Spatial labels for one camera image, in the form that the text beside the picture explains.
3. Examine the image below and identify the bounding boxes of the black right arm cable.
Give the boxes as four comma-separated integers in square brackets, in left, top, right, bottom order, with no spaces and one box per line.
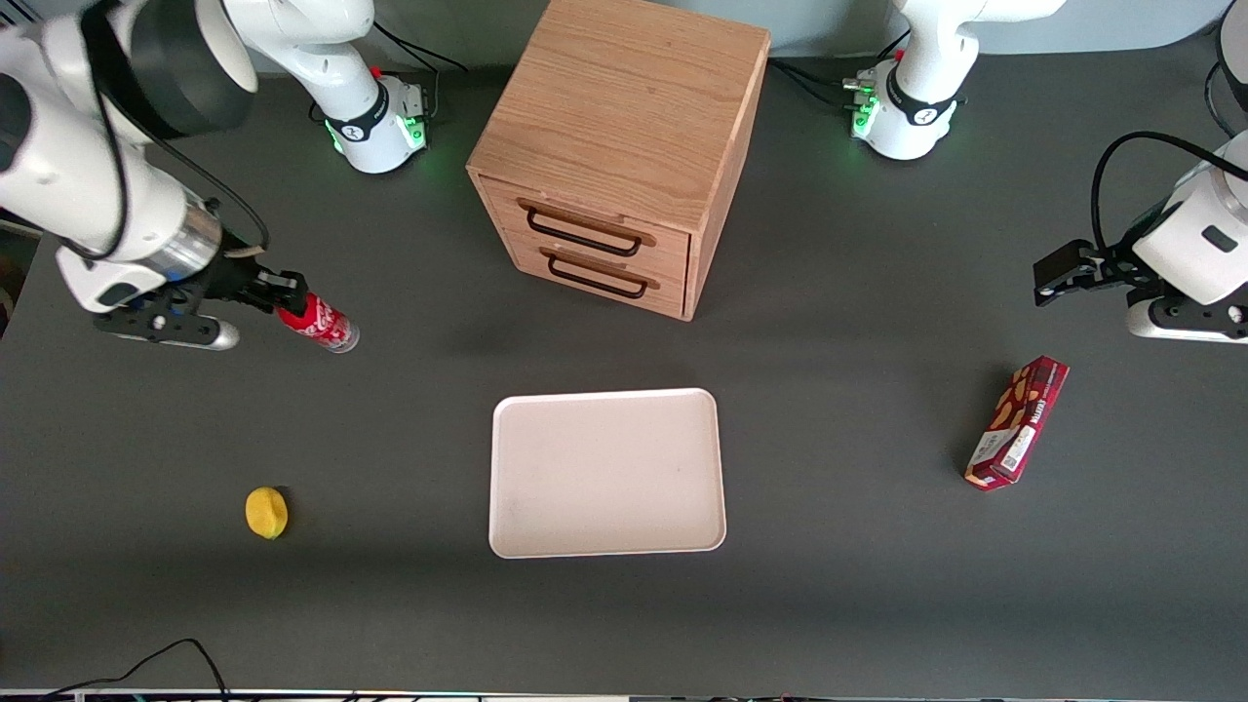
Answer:
[81,0,271,259]

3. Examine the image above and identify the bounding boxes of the cream rectangular plastic tray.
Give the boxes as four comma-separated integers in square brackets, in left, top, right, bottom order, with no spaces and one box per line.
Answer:
[488,388,727,560]

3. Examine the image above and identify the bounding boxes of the red soda can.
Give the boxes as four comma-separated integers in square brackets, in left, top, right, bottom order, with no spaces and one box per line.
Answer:
[275,291,361,354]

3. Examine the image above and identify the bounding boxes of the black cabinet drawer handle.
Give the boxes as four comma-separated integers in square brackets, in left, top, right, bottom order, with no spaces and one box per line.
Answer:
[517,198,656,258]
[539,248,661,299]

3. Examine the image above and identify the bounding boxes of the black base cable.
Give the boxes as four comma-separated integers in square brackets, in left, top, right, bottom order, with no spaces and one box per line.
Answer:
[770,29,913,110]
[370,19,471,123]

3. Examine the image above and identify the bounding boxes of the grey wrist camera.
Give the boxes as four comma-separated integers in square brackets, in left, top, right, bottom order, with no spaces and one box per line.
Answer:
[95,304,241,352]
[1126,295,1248,344]

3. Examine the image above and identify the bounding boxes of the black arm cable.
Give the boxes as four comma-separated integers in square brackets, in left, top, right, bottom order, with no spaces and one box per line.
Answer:
[1090,131,1248,256]
[81,0,271,259]

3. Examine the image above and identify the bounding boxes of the black right base cable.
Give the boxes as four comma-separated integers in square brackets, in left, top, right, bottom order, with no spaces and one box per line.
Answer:
[370,19,471,123]

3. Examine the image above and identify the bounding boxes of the black left base cable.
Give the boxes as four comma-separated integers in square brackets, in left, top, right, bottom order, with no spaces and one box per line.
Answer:
[770,29,913,110]

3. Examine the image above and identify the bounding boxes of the yellow lemon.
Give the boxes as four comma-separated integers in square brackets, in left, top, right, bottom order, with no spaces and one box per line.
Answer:
[245,487,291,540]

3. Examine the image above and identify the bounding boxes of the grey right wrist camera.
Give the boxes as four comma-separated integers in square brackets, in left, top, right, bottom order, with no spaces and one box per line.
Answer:
[95,304,241,352]

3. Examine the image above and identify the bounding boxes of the wooden two-drawer cabinet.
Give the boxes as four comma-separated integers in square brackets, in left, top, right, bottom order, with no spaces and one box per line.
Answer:
[466,0,771,323]

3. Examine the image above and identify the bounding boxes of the red tartan shortbread box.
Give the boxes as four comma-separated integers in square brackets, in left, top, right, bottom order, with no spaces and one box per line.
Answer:
[964,355,1071,491]

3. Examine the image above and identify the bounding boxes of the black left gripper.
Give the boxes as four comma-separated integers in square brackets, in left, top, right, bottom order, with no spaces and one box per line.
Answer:
[1033,234,1176,307]

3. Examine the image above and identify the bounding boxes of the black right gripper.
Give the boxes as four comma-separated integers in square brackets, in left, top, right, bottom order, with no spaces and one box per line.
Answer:
[180,244,311,317]

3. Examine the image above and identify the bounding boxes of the black table edge cable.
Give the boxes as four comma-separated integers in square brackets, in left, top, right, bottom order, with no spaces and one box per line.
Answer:
[37,638,231,701]

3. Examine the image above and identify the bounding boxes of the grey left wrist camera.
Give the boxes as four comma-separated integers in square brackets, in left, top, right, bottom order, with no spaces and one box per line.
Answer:
[1126,295,1248,344]

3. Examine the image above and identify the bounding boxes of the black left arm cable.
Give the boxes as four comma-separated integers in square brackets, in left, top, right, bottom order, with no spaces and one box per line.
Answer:
[1090,131,1248,256]

